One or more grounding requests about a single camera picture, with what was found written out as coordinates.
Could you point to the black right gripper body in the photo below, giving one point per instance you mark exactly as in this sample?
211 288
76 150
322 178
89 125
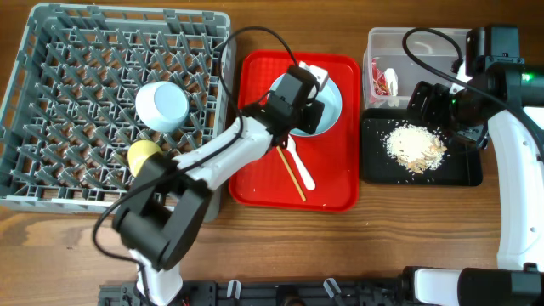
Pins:
440 109

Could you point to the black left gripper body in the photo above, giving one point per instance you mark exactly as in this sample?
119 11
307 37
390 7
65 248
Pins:
306 118

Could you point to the light blue plate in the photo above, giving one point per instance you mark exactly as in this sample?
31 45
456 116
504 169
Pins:
331 98

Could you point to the white plastic fork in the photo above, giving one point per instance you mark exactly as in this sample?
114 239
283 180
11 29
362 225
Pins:
306 177

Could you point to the green bowl with food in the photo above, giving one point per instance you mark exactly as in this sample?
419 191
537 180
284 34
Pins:
162 106

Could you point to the yellow plastic cup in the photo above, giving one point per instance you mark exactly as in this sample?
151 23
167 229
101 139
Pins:
139 152

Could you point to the red snack wrapper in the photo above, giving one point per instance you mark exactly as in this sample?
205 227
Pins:
378 84

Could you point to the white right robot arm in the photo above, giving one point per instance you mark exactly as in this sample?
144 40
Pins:
505 96

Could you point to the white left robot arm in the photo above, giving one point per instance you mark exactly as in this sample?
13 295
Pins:
160 217

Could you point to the grey dishwasher rack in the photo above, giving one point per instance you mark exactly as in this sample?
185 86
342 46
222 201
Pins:
68 115

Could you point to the wooden chopstick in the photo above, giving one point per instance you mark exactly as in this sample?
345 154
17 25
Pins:
291 173

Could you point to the rice and food scraps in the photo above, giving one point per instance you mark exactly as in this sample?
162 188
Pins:
416 149

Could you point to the red plastic tray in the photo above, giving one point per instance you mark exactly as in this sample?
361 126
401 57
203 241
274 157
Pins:
332 158

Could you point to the clear plastic bin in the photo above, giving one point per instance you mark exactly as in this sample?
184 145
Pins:
384 51

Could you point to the black tray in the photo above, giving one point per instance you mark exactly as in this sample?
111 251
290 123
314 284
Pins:
459 167

